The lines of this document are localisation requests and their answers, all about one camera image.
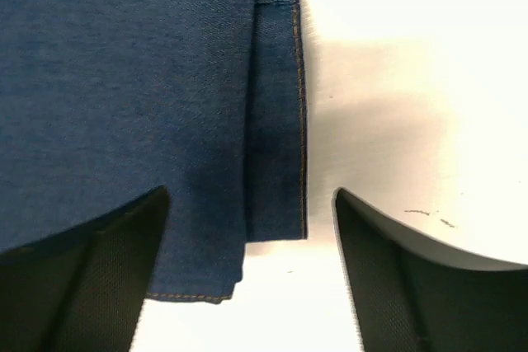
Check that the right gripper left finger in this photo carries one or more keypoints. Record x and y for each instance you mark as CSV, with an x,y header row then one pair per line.
x,y
83,289

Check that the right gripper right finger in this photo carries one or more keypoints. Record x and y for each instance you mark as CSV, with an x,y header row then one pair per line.
x,y
412,292

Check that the dark blue denim trousers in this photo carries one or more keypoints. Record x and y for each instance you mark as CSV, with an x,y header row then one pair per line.
x,y
105,100

